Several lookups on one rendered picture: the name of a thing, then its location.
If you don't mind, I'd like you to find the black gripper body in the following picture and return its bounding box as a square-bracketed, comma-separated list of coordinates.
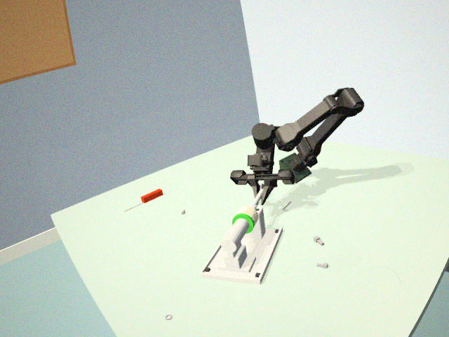
[230, 155, 295, 185]

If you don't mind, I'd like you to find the green disc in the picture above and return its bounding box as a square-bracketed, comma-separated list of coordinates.
[232, 213, 254, 234]

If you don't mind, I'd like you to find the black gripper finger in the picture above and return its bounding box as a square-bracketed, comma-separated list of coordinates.
[261, 178, 278, 205]
[246, 179, 261, 198]

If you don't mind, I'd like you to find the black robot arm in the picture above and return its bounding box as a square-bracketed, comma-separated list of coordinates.
[247, 87, 365, 175]

